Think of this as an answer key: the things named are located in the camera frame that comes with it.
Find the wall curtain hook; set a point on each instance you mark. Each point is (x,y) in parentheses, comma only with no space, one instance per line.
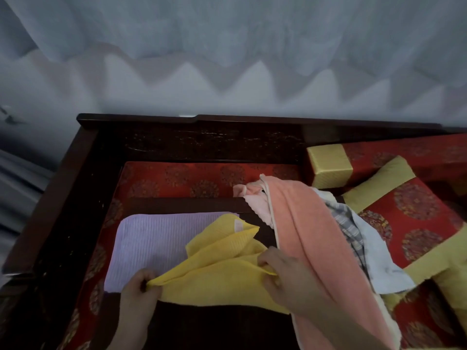
(11,116)

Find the dark wooden low table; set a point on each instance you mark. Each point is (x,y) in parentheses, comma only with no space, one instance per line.
(219,331)

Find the person's left hand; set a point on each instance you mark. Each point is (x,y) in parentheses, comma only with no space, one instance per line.
(138,298)

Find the lavender ribbed towel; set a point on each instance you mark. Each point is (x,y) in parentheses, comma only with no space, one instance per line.
(146,244)

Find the red patterned seat cushion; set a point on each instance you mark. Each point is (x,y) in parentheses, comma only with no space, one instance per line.
(164,178)
(419,324)

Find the red bolster with yellow ends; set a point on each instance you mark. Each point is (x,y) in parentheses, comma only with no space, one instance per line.
(401,156)

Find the grey striped towel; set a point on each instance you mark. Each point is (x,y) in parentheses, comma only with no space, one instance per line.
(383,258)

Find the white sheer curtain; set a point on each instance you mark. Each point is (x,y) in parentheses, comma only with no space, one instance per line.
(233,29)

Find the light pink scalloped towel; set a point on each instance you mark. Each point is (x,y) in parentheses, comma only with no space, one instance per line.
(255,200)

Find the yellow towel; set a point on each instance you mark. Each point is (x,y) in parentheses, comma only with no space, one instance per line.
(219,280)

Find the red square pillow yellow border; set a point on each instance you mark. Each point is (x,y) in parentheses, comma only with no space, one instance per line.
(454,287)
(419,215)

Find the salmon towel with white trim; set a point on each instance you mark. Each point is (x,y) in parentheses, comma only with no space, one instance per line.
(310,233)

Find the grey drape curtain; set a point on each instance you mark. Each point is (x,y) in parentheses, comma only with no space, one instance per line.
(18,200)

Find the person's right hand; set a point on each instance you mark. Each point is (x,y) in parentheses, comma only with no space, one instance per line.
(288,280)

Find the cream towel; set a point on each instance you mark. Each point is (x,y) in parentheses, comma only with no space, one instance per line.
(390,320)

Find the dark carved wooden sofa frame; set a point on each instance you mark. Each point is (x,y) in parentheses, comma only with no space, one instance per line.
(200,142)

